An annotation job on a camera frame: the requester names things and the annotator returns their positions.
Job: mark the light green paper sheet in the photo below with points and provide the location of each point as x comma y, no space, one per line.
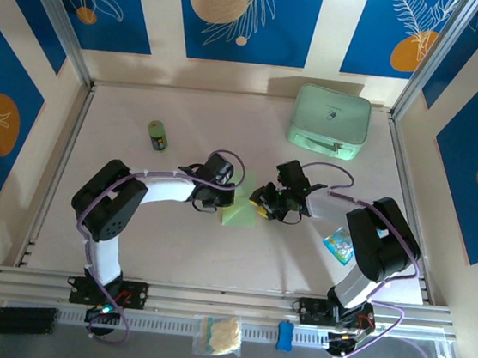
241,218

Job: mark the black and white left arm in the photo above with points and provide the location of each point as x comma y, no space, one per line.
107,198

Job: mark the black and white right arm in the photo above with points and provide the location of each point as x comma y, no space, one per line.
383,243

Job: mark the colourful blue snack packet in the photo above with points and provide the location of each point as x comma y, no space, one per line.
337,244

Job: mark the green bottle with dark label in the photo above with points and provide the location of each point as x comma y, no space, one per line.
158,135

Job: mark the mint green zip pouch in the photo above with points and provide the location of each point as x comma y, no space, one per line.
330,120

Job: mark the small blue clip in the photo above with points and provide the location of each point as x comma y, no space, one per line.
285,335

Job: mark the clear bag with yellow contents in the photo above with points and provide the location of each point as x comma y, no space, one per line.
221,334

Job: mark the black ribbed block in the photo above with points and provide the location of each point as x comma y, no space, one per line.
24,321

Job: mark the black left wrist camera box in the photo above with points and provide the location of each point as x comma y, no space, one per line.
218,168

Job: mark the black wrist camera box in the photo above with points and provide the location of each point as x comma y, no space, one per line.
218,168
293,174

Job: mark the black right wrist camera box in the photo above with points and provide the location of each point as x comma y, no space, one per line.
293,174

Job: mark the aluminium cross rail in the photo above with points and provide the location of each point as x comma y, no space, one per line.
216,299

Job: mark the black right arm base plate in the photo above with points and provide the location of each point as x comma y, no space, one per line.
314,310

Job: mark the aluminium side rail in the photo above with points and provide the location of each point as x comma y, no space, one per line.
409,198
56,175

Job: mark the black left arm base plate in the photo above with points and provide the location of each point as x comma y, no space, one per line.
135,294

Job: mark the blue floral wall poster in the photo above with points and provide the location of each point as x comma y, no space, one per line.
0,74
473,206
246,37
123,19
375,43

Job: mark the aluminium upright post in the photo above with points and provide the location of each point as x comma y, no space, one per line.
439,50
56,15

